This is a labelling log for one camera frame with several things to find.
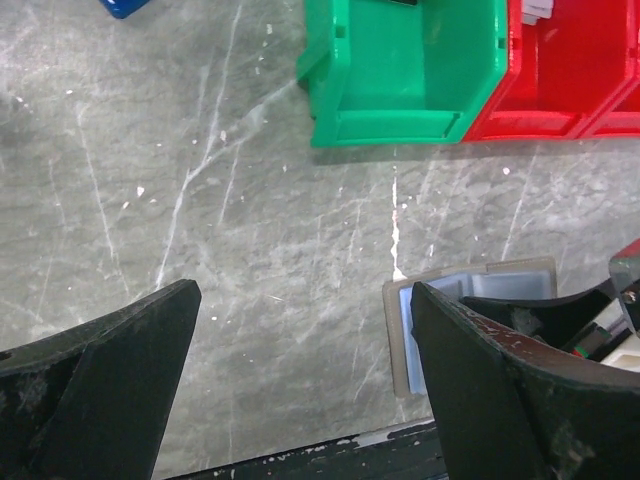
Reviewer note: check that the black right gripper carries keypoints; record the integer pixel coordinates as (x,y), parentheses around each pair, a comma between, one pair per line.
(600,324)

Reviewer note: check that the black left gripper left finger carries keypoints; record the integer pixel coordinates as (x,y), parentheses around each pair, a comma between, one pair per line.
(93,401)

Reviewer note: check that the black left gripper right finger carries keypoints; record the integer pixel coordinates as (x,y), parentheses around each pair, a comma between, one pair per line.
(508,406)

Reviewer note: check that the grey card holder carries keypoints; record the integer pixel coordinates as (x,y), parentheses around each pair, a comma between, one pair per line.
(525,279)

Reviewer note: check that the green plastic bin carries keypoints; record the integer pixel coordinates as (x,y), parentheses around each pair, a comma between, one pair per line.
(393,72)

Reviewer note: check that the white silver card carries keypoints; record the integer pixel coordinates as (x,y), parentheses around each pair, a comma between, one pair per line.
(534,10)

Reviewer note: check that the red right plastic bin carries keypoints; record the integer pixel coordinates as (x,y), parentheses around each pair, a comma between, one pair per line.
(621,120)

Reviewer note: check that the red plastic bin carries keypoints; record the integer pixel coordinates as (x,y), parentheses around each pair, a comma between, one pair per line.
(562,72)
(621,120)

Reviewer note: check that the red middle plastic bin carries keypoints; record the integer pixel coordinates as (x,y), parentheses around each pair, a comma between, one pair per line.
(562,72)

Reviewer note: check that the blue stapler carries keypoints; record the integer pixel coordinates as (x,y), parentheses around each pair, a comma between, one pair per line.
(121,9)

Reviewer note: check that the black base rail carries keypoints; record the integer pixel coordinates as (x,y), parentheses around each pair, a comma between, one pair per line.
(404,451)

